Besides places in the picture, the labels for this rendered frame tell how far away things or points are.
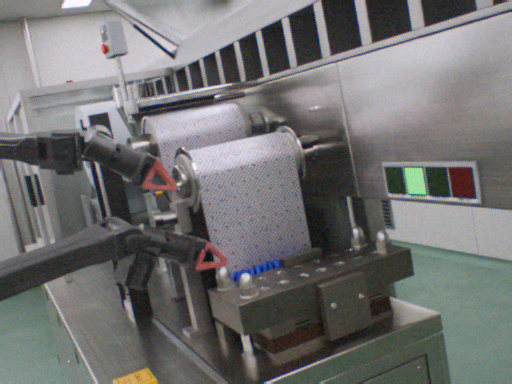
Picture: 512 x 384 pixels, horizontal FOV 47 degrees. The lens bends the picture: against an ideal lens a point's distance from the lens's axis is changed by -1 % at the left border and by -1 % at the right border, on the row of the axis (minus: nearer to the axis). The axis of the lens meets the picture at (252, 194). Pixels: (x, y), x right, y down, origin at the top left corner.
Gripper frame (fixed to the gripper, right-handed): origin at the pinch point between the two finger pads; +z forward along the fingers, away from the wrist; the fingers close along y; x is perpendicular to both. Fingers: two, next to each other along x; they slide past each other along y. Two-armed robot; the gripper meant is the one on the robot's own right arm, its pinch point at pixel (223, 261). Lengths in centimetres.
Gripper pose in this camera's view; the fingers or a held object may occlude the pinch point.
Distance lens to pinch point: 128.9
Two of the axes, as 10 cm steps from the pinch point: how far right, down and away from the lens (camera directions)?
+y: 4.1, 0.4, -9.1
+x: 2.9, -9.5, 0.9
